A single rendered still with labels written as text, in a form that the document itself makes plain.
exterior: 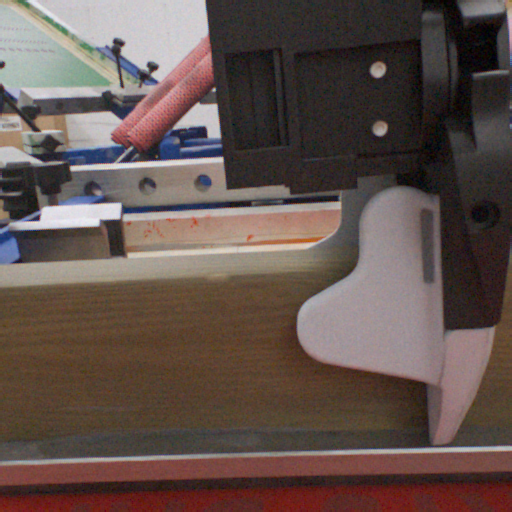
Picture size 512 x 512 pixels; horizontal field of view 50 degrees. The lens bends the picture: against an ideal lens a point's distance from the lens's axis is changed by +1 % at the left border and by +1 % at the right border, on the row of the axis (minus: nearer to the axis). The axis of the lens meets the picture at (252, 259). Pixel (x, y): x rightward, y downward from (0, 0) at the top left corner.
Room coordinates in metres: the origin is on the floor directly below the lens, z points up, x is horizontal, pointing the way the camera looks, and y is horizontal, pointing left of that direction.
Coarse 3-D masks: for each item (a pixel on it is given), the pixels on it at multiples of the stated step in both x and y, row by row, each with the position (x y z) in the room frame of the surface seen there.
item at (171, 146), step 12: (168, 132) 1.39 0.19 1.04; (180, 132) 1.42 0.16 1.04; (192, 132) 1.46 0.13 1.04; (204, 132) 1.50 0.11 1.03; (156, 144) 1.06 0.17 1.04; (168, 144) 1.05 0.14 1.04; (180, 144) 1.41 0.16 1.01; (192, 144) 1.41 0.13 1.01; (204, 144) 1.38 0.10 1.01; (216, 144) 1.20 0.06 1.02; (156, 156) 1.05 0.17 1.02; (168, 156) 1.05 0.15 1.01; (180, 156) 1.06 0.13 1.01; (192, 156) 1.13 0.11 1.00; (204, 156) 1.14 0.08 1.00; (216, 156) 1.15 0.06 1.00
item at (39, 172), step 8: (24, 168) 0.55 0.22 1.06; (32, 168) 0.54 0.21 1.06; (40, 168) 0.54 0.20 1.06; (48, 168) 0.54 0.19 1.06; (56, 168) 0.54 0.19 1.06; (64, 168) 0.56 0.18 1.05; (24, 176) 0.55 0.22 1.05; (32, 176) 0.54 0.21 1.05; (40, 176) 0.54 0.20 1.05; (48, 176) 0.54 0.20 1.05; (56, 176) 0.54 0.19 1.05; (64, 176) 0.55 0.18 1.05; (32, 184) 0.54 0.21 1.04; (40, 184) 0.54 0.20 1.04; (48, 184) 0.54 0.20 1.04; (56, 184) 0.55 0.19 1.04; (40, 192) 0.56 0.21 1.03; (48, 192) 0.55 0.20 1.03; (56, 192) 0.55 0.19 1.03; (48, 200) 0.55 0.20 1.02; (56, 200) 0.56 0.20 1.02
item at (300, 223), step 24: (144, 216) 0.61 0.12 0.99; (168, 216) 0.60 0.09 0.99; (192, 216) 0.59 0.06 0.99; (216, 216) 0.58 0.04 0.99; (240, 216) 0.58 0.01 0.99; (264, 216) 0.58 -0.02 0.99; (288, 216) 0.58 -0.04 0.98; (312, 216) 0.58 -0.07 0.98; (336, 216) 0.58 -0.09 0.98; (144, 240) 0.59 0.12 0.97; (168, 240) 0.59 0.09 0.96; (192, 240) 0.59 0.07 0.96; (216, 240) 0.58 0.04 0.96; (240, 240) 0.58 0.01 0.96; (264, 240) 0.58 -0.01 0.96; (288, 240) 0.58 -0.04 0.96; (312, 240) 0.58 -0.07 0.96
